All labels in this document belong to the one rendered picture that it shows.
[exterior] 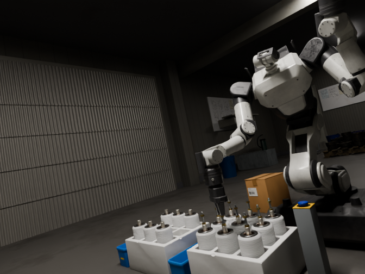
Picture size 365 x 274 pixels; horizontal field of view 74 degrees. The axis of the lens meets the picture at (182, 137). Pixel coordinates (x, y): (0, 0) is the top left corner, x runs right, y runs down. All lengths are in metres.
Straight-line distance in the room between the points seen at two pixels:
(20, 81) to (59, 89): 0.52
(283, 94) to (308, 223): 0.63
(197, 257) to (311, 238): 0.49
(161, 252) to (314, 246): 0.74
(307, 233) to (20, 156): 3.55
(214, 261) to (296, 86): 0.91
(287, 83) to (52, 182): 3.44
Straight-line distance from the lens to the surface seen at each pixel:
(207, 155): 1.08
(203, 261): 1.22
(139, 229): 1.62
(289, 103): 1.41
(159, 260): 1.46
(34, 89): 4.24
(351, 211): 1.49
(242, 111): 1.33
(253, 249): 1.08
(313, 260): 1.22
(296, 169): 1.39
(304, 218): 1.16
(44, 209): 3.98
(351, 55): 1.19
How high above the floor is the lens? 0.61
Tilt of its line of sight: 5 degrees up
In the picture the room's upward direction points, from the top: 11 degrees counter-clockwise
